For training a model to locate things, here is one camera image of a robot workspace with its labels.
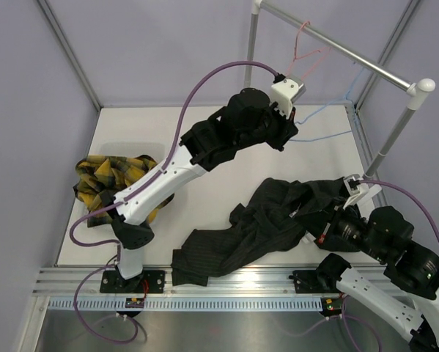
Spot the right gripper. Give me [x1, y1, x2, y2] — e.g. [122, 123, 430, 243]
[294, 195, 388, 261]

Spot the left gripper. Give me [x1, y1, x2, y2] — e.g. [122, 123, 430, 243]
[235, 98, 297, 150]

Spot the dark pinstripe shirt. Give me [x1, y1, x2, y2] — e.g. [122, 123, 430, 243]
[171, 178, 349, 286]

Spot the blue wire hanger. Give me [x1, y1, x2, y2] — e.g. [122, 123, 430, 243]
[290, 68, 366, 144]

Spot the pink wire hanger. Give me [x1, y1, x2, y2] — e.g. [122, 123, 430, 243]
[285, 20, 332, 81]

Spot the yellow plaid shirt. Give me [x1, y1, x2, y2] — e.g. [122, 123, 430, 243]
[73, 155, 157, 213]

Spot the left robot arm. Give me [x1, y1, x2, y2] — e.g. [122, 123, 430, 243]
[101, 80, 303, 293]

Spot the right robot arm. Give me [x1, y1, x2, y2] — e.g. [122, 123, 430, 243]
[316, 206, 439, 351]

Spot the metal clothes rack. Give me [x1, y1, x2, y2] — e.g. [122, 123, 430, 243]
[247, 1, 434, 179]

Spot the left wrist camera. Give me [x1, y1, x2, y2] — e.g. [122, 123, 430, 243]
[269, 74, 306, 117]

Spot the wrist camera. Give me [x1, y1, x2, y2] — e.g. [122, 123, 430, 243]
[269, 74, 306, 117]
[342, 174, 382, 210]

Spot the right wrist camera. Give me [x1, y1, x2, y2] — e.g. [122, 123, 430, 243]
[342, 174, 382, 210]

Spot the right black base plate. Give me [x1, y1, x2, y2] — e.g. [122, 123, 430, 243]
[288, 270, 340, 294]

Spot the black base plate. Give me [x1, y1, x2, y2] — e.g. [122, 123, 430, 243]
[100, 269, 166, 294]
[288, 270, 340, 294]

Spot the aluminium mounting rail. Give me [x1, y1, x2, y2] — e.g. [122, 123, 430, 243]
[32, 266, 431, 296]

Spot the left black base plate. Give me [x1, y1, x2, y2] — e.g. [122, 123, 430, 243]
[100, 269, 166, 294]

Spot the white slotted cable duct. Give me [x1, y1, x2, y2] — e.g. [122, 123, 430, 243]
[48, 297, 322, 312]

